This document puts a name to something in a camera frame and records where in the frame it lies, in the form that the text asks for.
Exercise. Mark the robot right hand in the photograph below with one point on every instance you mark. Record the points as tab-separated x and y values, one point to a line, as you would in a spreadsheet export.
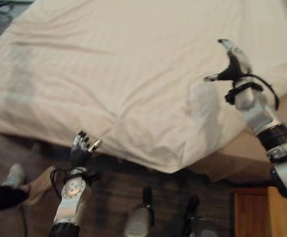
234	66

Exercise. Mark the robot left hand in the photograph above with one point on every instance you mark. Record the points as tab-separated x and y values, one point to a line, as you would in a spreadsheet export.
78	155

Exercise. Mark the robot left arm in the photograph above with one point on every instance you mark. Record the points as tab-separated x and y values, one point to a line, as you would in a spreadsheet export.
70	195

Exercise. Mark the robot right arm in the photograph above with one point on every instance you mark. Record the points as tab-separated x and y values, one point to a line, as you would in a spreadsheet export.
261	118

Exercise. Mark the beige bed base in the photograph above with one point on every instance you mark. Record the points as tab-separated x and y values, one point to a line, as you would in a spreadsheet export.
244	153

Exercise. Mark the person's shoe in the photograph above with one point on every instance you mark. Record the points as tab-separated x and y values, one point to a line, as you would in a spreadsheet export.
14	174

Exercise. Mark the robot left leg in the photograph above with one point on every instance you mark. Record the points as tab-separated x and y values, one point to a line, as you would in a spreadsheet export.
138	217

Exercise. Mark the robot leg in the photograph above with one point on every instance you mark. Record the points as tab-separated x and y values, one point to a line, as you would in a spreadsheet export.
138	217
200	222

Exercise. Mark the white duvet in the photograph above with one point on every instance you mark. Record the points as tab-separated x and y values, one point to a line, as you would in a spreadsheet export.
108	61

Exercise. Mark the robot right leg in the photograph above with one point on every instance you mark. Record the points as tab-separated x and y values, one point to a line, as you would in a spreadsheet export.
200	222

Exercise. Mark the wooden cabinet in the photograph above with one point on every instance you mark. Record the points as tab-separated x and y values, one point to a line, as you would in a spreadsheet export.
252	214

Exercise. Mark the dark furniture frame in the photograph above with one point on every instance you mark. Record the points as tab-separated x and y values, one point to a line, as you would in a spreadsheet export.
0	10

